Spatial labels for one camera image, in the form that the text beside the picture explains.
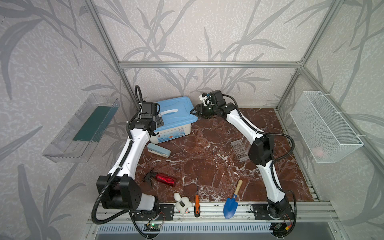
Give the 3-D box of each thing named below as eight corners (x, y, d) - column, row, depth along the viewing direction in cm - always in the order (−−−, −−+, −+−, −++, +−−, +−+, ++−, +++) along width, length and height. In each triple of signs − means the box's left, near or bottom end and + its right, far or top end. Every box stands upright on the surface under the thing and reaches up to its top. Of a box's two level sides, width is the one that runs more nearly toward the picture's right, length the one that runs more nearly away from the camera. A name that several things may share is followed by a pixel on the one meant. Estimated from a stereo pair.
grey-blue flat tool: (148, 151, 98) (145, 147, 94) (151, 146, 101) (149, 141, 96) (167, 158, 95) (166, 154, 90) (171, 153, 97) (169, 148, 93)
